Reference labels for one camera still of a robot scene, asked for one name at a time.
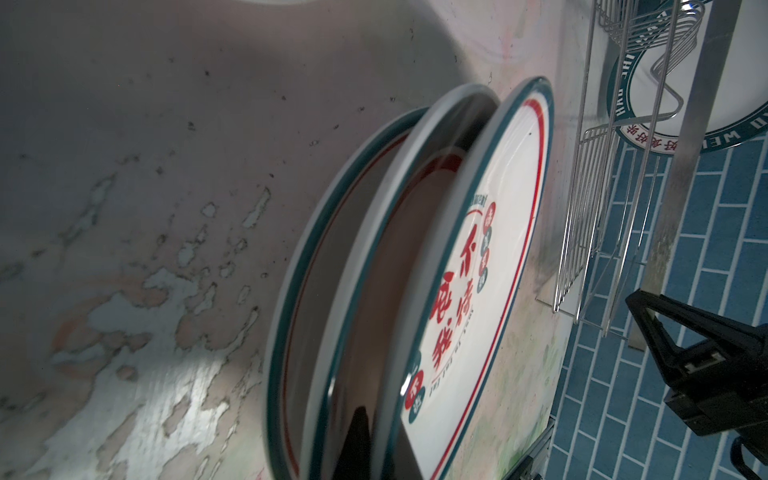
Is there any aluminium front rail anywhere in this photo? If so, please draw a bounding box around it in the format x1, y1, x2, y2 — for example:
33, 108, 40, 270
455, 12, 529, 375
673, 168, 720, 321
504, 417, 555, 480

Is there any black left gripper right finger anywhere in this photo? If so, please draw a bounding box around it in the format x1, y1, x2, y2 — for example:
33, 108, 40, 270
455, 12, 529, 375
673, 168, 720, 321
393, 431, 423, 480

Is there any metal wire dish rack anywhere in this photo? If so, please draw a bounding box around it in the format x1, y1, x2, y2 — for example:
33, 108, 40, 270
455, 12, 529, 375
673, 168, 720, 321
553, 1, 705, 348

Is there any red characters plate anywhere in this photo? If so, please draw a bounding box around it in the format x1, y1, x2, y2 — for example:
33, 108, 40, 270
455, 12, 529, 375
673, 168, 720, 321
370, 76, 554, 479
263, 108, 427, 479

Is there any green striped rim plate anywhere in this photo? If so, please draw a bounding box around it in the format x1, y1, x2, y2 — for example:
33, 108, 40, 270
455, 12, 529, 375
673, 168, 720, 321
298, 84, 498, 479

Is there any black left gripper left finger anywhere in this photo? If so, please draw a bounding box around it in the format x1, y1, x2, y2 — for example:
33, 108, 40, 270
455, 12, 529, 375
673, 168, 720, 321
332, 406, 371, 480

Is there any second-last hao wei plate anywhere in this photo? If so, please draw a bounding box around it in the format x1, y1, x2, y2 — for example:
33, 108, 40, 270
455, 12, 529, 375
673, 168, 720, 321
601, 1, 767, 156

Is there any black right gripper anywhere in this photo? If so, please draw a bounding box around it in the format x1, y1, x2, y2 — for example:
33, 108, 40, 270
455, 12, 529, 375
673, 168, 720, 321
625, 290, 767, 479

